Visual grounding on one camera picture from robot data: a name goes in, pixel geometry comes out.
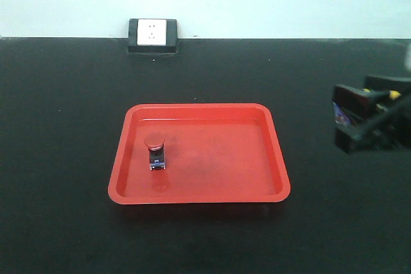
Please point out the red plastic tray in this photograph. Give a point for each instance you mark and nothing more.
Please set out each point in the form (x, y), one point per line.
(214, 152)

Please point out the yellow mushroom push button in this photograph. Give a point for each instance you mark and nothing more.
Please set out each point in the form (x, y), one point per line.
(347, 119)

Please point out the black white power socket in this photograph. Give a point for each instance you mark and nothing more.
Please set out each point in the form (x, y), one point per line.
(150, 36)

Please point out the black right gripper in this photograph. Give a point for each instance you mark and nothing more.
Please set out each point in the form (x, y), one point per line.
(382, 130)

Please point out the red mushroom push button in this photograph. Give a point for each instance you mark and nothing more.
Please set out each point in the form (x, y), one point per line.
(154, 142)

